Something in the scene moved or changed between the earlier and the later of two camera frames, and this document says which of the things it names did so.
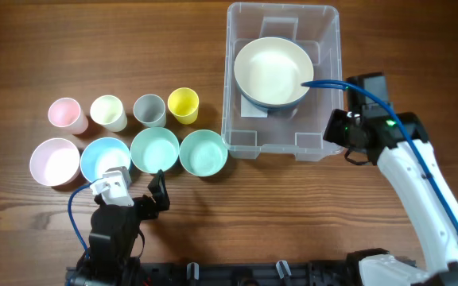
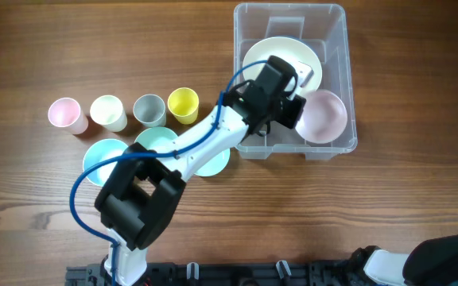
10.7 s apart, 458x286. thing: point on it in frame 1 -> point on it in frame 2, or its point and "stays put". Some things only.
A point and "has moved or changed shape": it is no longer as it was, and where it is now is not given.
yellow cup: (183, 104) stays put
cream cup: (108, 111) stays put
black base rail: (244, 273) stays put
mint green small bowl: (154, 148) stays put
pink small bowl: (55, 162) -> (324, 117)
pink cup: (66, 112) stays put
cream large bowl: (271, 71) has moved or changed shape
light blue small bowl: (101, 155) stays put
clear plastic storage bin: (317, 28) has moved or changed shape
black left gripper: (157, 186) -> (295, 115)
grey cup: (150, 110) stays put
